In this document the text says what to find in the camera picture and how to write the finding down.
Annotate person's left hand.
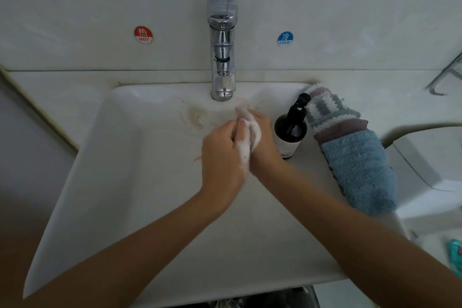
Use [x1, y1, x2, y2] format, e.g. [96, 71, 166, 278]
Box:
[198, 118, 251, 216]

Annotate person's right hand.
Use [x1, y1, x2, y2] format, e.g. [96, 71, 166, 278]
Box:
[238, 108, 290, 182]

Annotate grey stained cloth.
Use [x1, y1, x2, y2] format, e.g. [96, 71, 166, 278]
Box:
[232, 105, 262, 175]

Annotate grey yellow striped cloth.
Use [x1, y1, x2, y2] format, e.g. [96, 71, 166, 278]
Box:
[307, 89, 362, 132]

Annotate white ceramic sink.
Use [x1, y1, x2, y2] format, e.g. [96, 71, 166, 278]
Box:
[22, 82, 409, 308]

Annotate pink white striped cloth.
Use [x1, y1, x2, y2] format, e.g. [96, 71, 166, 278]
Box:
[309, 84, 336, 97]

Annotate blue stained cloth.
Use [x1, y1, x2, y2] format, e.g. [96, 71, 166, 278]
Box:
[320, 131, 399, 217]

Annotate person's left forearm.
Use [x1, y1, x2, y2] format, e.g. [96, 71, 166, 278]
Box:
[22, 196, 228, 308]

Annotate person's right forearm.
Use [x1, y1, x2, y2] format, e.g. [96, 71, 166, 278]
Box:
[260, 163, 462, 308]

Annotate black pump soap bottle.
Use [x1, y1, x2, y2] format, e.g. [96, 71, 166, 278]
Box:
[273, 92, 312, 161]

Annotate chrome faucet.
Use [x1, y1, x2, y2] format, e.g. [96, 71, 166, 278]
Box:
[206, 0, 239, 102]

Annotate blue round sticker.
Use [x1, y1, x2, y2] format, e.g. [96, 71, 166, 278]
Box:
[276, 30, 295, 47]

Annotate gray patterned trousers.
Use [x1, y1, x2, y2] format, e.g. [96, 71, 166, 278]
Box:
[166, 286, 320, 308]

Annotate red round sticker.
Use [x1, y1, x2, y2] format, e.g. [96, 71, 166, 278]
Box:
[133, 26, 154, 45]

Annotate white toilet tank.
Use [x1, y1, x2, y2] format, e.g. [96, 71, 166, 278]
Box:
[386, 126, 462, 222]

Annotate white toilet lid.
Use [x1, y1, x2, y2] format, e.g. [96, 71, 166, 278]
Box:
[415, 228, 462, 283]

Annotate teal tube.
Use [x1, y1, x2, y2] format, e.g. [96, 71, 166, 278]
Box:
[448, 239, 462, 280]

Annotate metal wall shelf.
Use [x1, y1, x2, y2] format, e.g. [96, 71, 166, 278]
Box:
[428, 51, 462, 96]

